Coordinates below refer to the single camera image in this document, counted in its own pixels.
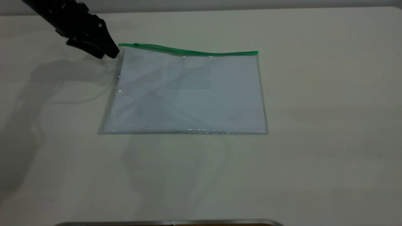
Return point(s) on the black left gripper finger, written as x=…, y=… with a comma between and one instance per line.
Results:
x=86, y=47
x=108, y=45

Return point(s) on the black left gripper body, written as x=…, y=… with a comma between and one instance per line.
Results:
x=83, y=26

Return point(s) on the transparent zip bag green zipper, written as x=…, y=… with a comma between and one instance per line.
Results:
x=220, y=106

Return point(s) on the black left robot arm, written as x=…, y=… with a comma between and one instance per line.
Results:
x=47, y=9

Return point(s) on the silver metal edge strip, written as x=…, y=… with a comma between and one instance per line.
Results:
x=169, y=223

